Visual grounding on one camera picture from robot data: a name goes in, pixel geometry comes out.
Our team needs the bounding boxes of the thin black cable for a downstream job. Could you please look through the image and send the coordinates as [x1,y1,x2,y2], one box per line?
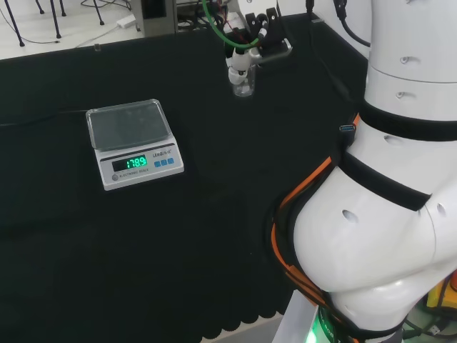
[305,0,354,105]

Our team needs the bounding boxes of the green cable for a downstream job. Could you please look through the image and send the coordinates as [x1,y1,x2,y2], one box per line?
[201,0,262,48]

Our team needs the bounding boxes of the orange cable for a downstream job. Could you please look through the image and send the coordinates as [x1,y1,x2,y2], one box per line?
[270,113,360,309]

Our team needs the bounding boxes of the pale board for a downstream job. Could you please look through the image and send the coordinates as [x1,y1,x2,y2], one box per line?
[272,290,321,343]

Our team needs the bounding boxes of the small clear glass beaker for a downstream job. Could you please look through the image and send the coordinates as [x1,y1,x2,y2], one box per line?
[231,66,257,99]

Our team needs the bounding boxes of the black plug with blue socket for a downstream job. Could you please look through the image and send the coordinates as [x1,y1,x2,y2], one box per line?
[338,124,358,146]

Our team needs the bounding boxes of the black tripod legs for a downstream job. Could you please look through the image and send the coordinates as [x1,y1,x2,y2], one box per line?
[80,0,106,26]
[0,0,68,48]

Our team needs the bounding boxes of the grey metal cabinet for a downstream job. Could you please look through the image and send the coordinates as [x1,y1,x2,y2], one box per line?
[129,0,179,38]

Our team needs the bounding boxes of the thick black cable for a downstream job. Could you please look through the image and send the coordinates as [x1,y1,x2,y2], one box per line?
[333,0,372,48]

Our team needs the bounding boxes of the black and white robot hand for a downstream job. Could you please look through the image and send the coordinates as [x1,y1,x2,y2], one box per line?
[224,7,294,86]

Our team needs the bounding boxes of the white electronic balance steel pan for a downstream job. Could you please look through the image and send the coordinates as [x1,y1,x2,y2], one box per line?
[85,98,186,192]

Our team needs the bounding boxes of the black floor cable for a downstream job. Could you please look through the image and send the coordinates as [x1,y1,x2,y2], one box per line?
[402,317,457,339]

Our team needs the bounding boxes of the black bench cloth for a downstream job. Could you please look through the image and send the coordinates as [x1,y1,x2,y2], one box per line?
[0,13,369,343]

